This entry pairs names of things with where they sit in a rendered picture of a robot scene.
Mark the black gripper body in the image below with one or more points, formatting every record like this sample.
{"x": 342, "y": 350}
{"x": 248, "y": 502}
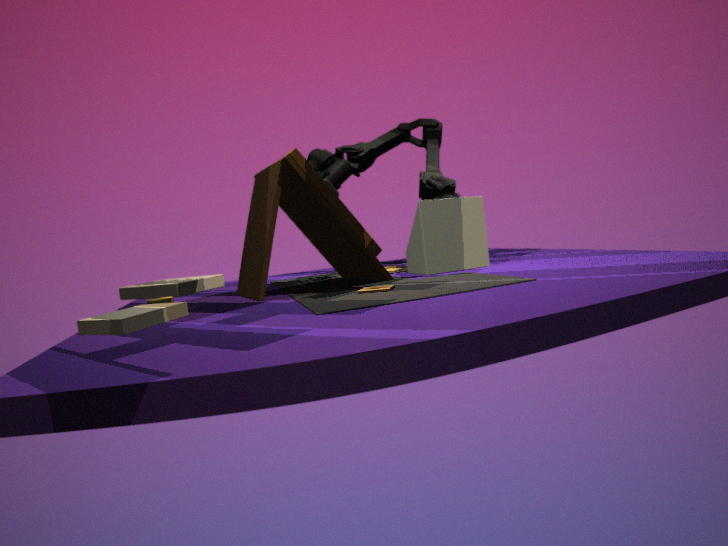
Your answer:
{"x": 332, "y": 180}

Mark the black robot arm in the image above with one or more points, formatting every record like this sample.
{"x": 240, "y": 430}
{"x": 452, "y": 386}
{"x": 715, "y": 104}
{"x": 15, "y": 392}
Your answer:
{"x": 361, "y": 156}

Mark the yellow round disc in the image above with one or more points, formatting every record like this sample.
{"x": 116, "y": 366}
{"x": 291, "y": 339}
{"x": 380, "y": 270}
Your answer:
{"x": 161, "y": 300}

